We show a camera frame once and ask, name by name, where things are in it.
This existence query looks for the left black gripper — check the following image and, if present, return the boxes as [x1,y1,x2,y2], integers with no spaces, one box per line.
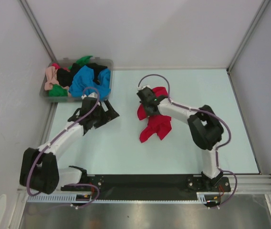
[91,100,119,129]

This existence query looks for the red t shirt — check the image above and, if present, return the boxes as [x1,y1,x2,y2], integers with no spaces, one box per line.
[136,86,173,144]

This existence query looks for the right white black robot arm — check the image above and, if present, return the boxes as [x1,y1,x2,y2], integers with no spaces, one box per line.
[137,86,224,191]

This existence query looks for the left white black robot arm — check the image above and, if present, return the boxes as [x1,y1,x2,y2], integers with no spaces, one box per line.
[19,96,119,196]

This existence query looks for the blue t shirt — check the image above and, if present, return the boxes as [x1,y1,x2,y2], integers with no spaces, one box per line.
[69,64,111,100]

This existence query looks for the black t shirt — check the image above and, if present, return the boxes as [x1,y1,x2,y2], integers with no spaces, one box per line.
[57,63,108,87]

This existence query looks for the beige pink t shirt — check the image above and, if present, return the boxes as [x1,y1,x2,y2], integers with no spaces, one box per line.
[44,66,59,91]

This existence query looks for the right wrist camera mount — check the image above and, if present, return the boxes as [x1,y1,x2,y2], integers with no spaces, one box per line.
[138,84,151,91]

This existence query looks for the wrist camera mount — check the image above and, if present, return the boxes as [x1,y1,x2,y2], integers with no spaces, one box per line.
[138,84,151,91]
[81,92,97,99]

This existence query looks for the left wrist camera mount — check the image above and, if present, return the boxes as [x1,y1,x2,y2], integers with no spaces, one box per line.
[81,92,97,99]

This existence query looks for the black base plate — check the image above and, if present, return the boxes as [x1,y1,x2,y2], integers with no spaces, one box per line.
[61,173,231,201]

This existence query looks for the white slotted cable duct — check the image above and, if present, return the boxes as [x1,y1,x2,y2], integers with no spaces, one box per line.
[27,194,212,204]

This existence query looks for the aluminium rail frame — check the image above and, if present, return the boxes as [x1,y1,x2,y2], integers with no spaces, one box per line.
[17,173,271,194]

